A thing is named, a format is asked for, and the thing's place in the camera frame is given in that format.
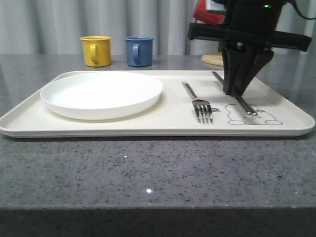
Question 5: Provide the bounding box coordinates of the red enamel mug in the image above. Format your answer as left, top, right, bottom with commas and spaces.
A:
193, 0, 224, 24

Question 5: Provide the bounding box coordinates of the yellow enamel mug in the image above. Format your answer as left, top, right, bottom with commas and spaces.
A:
80, 36, 112, 67

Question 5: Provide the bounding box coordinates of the wooden mug tree stand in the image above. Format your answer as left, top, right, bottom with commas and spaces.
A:
201, 52, 224, 66

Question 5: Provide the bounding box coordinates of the silver metal chopstick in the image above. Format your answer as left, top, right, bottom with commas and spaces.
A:
212, 71, 258, 119
232, 93, 258, 119

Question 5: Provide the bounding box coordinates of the beige rabbit serving tray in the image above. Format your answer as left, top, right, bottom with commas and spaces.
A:
0, 71, 316, 138

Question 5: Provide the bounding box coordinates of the black cable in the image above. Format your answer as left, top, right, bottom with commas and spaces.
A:
287, 0, 316, 20

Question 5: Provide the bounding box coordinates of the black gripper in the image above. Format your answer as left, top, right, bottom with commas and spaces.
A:
188, 0, 312, 96

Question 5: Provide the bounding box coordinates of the blue enamel mug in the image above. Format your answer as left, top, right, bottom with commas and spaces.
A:
125, 36, 154, 67

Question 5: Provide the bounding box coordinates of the silver metal fork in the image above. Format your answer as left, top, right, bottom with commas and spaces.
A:
182, 81, 213, 124

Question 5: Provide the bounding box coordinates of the white round plate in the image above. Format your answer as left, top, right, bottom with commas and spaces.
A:
40, 71, 163, 120

